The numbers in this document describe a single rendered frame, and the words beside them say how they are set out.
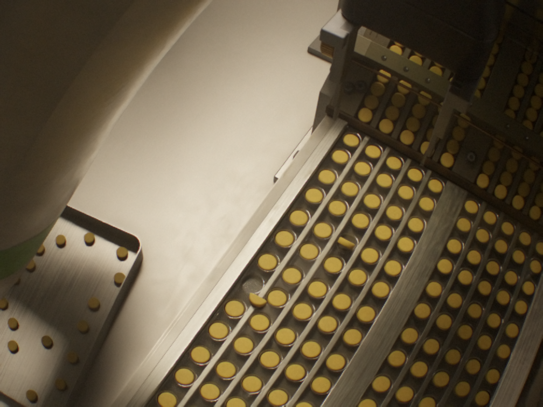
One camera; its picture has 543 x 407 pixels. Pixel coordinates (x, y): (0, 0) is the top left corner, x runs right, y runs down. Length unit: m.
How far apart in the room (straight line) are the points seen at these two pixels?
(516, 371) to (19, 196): 0.33
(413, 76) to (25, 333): 0.38
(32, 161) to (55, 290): 0.41
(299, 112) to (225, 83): 0.08
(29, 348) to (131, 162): 0.22
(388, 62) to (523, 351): 0.22
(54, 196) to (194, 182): 0.43
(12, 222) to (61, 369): 0.35
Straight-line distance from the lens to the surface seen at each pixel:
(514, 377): 0.42
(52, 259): 0.59
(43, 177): 0.18
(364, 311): 0.40
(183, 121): 0.67
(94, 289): 0.57
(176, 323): 0.39
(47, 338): 0.56
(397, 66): 0.45
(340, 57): 0.31
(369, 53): 0.46
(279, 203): 0.43
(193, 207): 0.61
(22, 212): 0.20
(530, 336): 0.43
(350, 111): 0.48
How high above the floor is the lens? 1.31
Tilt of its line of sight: 55 degrees down
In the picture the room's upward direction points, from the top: 9 degrees clockwise
